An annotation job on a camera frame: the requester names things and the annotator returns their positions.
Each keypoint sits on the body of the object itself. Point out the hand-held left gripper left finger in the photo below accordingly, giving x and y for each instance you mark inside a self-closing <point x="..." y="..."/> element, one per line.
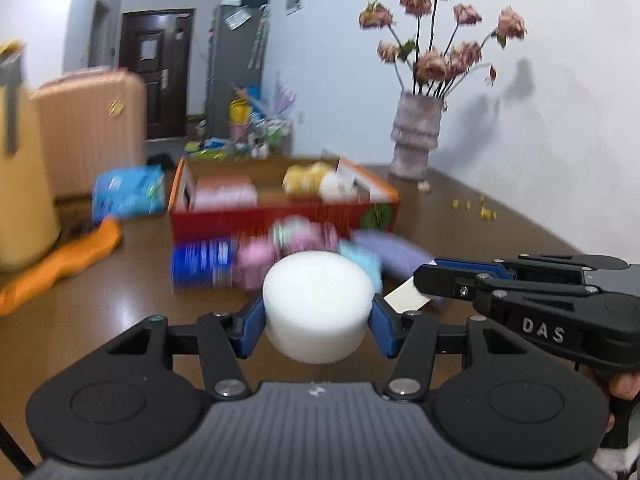
<point x="250" y="330"/>

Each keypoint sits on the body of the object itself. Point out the white paper card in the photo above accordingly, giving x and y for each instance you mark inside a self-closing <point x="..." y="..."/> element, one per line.
<point x="407" y="297"/>

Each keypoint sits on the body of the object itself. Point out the grey ceramic vase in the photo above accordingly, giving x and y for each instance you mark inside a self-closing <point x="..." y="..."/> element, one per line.
<point x="415" y="135"/>

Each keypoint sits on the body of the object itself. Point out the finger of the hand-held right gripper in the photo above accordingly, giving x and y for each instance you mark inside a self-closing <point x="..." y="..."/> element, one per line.
<point x="475" y="266"/>
<point x="445" y="280"/>

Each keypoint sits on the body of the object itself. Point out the mauve cloth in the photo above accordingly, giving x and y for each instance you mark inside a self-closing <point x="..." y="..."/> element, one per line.
<point x="310" y="237"/>

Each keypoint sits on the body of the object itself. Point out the white fallen petal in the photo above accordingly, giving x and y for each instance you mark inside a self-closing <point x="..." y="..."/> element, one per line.
<point x="423" y="186"/>

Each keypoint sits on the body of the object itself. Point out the grey refrigerator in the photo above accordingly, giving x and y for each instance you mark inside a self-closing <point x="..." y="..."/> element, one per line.
<point x="230" y="75"/>

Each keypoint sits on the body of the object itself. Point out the person's white clothing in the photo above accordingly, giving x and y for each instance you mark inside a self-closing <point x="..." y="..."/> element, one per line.
<point x="620" y="460"/>

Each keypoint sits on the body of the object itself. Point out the pink suitcase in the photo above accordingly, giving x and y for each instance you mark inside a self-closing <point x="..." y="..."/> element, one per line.
<point x="90" y="140"/>

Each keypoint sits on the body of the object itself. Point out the grey interior door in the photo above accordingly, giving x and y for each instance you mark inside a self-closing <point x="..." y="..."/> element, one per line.
<point x="100" y="35"/>

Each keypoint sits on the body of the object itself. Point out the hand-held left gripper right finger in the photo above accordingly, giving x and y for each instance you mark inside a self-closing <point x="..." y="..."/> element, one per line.
<point x="384" y="330"/>

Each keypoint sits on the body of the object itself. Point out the dark brown entrance door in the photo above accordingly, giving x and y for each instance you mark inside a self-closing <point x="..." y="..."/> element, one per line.
<point x="150" y="100"/>

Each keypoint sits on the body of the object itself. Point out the yellow plush hamster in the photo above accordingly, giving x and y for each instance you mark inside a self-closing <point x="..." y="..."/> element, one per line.
<point x="305" y="177"/>

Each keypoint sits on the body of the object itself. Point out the red cardboard box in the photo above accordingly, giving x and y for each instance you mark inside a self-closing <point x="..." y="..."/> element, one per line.
<point x="225" y="225"/>

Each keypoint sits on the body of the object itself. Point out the blue tissue pack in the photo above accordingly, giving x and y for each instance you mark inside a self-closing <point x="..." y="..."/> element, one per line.
<point x="202" y="262"/>

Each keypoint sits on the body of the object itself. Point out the person's right hand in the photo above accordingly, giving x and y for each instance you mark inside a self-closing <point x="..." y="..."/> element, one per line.
<point x="625" y="386"/>

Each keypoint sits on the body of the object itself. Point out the dried pink rose bouquet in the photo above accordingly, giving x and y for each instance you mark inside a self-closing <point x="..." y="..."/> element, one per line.
<point x="430" y="65"/>

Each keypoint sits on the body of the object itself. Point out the pink sponge block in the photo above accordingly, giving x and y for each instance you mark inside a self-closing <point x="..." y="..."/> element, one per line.
<point x="225" y="195"/>

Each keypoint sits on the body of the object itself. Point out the blue wet wipes pack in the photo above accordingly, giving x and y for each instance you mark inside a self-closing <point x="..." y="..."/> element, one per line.
<point x="127" y="192"/>

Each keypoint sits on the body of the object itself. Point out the yellow thermos jug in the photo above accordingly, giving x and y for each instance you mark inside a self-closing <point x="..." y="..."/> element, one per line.
<point x="25" y="200"/>

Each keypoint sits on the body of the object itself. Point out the scattered yellow crumbs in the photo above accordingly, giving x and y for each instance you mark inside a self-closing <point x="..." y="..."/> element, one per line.
<point x="487" y="215"/>

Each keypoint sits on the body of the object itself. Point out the pink fabric item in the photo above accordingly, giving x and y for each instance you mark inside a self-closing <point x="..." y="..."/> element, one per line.
<point x="255" y="260"/>

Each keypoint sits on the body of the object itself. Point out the purple cloth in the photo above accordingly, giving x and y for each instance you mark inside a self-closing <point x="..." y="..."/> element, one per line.
<point x="395" y="252"/>

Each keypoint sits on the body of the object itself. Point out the white plush toy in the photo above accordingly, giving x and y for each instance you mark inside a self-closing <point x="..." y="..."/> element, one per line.
<point x="337" y="190"/>

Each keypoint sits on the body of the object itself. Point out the light blue cloth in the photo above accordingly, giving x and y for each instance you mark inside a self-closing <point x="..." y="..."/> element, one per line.
<point x="362" y="260"/>

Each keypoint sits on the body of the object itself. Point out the white foam cylinder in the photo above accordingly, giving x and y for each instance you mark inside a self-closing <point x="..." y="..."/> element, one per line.
<point x="317" y="300"/>

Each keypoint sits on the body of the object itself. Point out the yellow bucket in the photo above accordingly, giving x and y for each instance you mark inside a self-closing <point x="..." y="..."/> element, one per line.
<point x="240" y="111"/>

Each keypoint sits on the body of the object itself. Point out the pile of colourful clutter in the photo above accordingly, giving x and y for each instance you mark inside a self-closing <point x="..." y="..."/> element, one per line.
<point x="270" y="130"/>

